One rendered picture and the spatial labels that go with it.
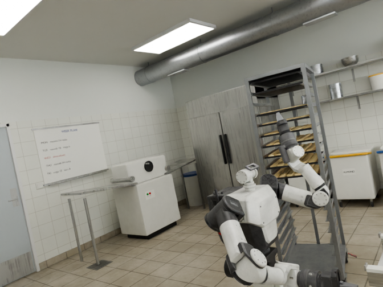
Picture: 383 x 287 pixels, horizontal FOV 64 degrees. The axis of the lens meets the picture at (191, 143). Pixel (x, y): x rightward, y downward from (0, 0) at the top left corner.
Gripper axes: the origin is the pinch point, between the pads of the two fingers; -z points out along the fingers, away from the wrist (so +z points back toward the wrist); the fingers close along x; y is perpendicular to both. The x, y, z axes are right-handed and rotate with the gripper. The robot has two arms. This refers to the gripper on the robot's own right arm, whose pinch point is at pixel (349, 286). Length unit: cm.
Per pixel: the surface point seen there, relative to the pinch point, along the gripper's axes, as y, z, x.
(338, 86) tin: -383, 82, -95
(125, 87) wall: -267, 423, -179
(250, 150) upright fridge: -311, 209, -24
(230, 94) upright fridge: -316, 228, -118
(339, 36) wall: -406, 74, -169
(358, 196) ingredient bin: -338, 72, 61
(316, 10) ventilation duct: -302, 72, -190
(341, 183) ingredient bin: -338, 91, 42
